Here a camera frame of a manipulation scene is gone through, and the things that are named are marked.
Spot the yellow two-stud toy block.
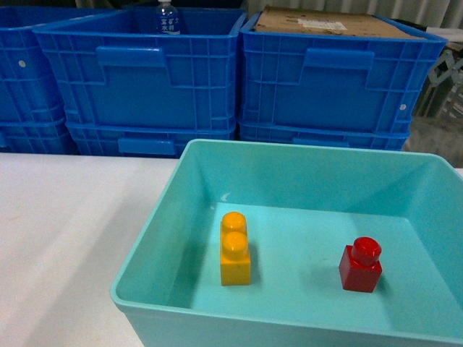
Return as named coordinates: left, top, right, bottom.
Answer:
left=220, top=211, right=251, bottom=286

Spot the red one-stud toy block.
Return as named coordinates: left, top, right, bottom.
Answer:
left=339, top=236, right=383, bottom=293

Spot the teal plastic bin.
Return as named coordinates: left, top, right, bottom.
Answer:
left=111, top=140, right=462, bottom=346

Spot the middle lower blue crate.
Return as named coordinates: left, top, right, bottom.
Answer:
left=66, top=121, right=235, bottom=158

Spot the blue crate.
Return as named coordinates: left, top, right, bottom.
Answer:
left=34, top=7, right=246, bottom=132
left=239, top=17, right=446, bottom=134
left=1, top=119, right=79, bottom=155
left=1, top=6, right=109, bottom=124
left=66, top=121, right=235, bottom=158
left=239, top=121, right=410, bottom=151

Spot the right upper blue crate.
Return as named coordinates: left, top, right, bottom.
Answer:
left=239, top=17, right=446, bottom=134

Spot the right lower blue crate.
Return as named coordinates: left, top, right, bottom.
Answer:
left=239, top=121, right=410, bottom=151

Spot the middle upper blue crate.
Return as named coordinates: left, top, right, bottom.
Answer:
left=34, top=7, right=246, bottom=132

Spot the brown cardboard sheet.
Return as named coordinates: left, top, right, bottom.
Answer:
left=252, top=6, right=419, bottom=39

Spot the clear water bottle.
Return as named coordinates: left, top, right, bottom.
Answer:
left=155, top=0, right=181, bottom=35

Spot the left lower blue crate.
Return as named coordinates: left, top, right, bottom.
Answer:
left=1, top=119, right=79, bottom=155

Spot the left upper blue crate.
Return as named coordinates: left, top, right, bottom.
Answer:
left=1, top=6, right=109, bottom=124

